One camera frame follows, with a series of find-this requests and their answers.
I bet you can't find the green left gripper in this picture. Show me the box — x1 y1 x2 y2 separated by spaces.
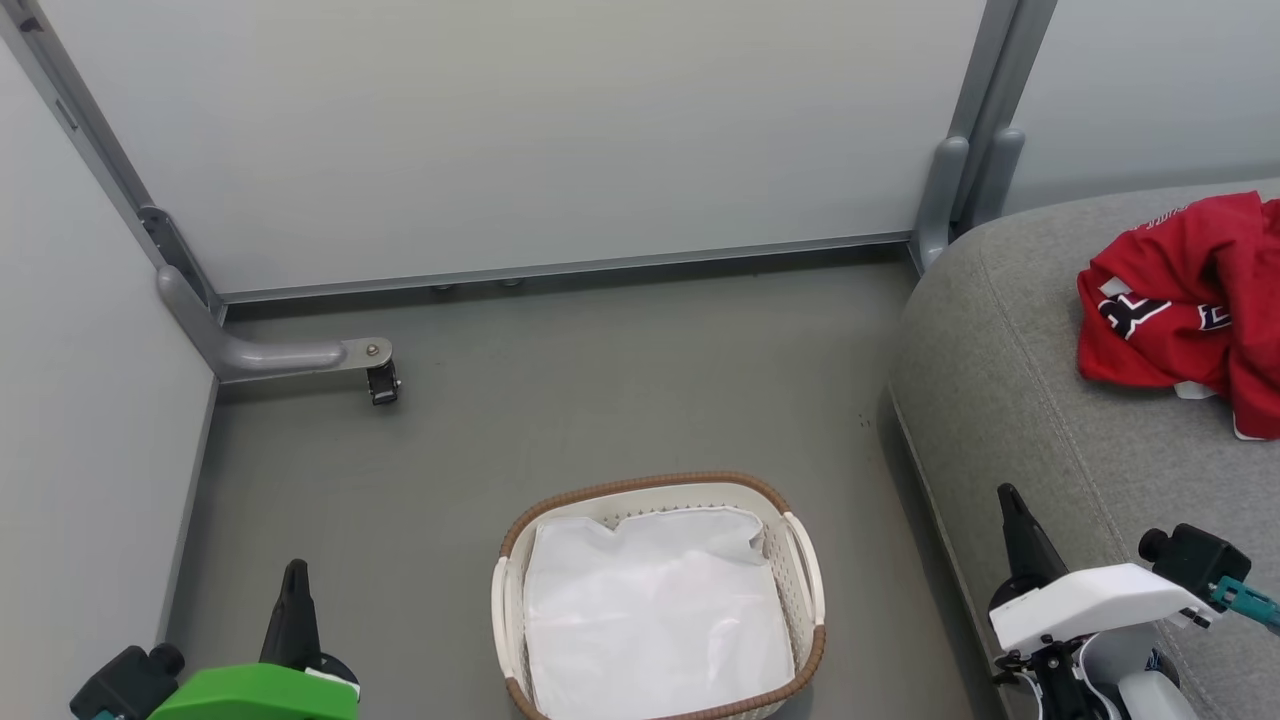
148 559 361 720

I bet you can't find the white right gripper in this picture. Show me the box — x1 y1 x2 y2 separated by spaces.
988 484 1217 657

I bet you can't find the red sports jersey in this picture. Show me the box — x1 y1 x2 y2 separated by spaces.
1076 190 1280 441

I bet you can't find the white basket liner cloth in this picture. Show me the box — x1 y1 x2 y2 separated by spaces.
522 507 796 719

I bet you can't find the white laundry basket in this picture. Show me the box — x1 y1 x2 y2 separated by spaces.
490 472 828 720

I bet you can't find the grey fabric sofa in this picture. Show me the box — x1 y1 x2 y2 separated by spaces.
888 178 1280 720

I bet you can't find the grey partition support leg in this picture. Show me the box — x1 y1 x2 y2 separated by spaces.
157 265 393 384

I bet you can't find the teal cable connector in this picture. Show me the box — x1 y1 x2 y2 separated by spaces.
1210 577 1280 633

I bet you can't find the grey double frame post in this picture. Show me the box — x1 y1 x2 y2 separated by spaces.
910 0 1058 273

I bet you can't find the grey partition bottom rail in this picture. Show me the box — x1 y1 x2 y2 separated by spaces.
220 232 913 304

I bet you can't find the grey corner frame post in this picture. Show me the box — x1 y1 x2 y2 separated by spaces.
0 0 226 321

